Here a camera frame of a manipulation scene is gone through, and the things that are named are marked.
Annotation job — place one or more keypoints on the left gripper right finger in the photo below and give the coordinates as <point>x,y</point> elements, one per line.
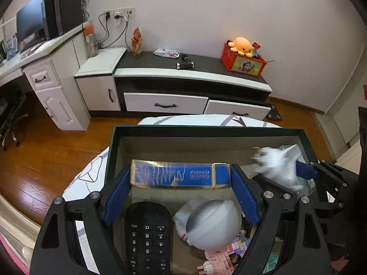
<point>277,212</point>

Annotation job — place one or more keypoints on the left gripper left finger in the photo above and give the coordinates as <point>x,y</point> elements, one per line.
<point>58,250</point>

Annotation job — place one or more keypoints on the black remote control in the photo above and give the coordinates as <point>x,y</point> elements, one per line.
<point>148,238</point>

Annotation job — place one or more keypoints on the blue gold rectangular box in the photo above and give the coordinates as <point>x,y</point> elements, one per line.
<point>168,174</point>

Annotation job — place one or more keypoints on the clear dental flossers box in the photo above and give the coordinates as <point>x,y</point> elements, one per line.
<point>303,178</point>

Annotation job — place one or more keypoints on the pink white block toy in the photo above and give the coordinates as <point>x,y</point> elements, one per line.
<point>225,260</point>

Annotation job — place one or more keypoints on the white round-head figurine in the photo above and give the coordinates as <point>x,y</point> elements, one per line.
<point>208,224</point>

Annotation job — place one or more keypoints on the pink storage box tray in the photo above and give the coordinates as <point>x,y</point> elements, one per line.
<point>193,144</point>

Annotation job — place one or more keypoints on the black floor scale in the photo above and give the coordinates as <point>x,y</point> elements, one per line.
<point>273,114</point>

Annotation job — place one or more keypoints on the black office chair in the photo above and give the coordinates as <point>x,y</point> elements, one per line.
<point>12,102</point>

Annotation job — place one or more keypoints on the red printed storage box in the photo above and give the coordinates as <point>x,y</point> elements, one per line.
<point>234,62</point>

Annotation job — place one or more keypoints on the white side cabinet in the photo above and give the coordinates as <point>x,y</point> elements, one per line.
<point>96,81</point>

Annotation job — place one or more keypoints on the black white TV stand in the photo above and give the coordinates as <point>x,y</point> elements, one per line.
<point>154,84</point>

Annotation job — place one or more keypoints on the white desk with drawers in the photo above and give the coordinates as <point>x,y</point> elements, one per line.
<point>51,71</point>

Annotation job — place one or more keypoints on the orange octopus plush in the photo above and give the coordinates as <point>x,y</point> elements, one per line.
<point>241,46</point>

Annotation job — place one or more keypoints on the orange cap water bottle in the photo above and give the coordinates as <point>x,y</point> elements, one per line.
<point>91,40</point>

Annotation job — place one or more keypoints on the small black device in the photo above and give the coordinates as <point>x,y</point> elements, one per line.
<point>185,63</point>

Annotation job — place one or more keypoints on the crumpled white packet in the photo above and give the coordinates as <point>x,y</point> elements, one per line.
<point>167,53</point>

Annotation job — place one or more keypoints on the black computer monitor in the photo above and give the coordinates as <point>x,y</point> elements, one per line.
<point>29,19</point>

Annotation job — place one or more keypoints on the black computer tower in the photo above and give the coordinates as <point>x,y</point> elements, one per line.
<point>60,16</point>

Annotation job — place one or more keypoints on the white wall power strip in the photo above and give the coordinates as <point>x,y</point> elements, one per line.
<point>126,12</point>

